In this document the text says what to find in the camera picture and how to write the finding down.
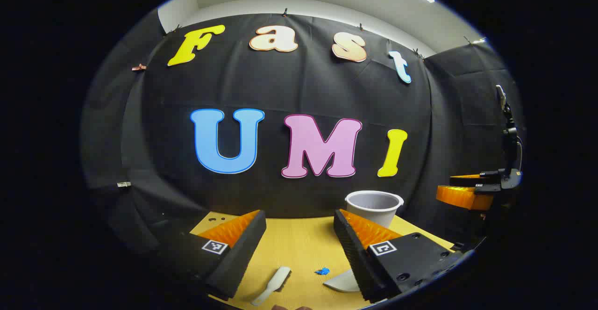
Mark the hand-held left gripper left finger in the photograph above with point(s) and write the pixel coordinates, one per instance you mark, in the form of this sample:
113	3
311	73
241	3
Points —
243	249

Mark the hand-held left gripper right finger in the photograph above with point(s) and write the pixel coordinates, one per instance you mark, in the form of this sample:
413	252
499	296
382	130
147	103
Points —
354	254

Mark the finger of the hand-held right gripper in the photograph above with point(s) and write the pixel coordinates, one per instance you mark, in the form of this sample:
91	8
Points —
460	197
467	179

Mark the white plastic dustpan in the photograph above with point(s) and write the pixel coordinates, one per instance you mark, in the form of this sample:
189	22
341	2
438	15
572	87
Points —
343	283

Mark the blue paper scrap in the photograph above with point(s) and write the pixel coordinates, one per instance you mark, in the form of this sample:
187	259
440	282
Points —
322	270

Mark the white plastic garbage bin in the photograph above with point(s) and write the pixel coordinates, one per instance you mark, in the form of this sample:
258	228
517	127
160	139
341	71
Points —
373	214

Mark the small white broom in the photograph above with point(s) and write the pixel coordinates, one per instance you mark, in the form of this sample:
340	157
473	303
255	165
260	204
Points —
275	282

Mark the wooden desktop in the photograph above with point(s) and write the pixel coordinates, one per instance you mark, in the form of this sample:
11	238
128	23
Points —
299	244

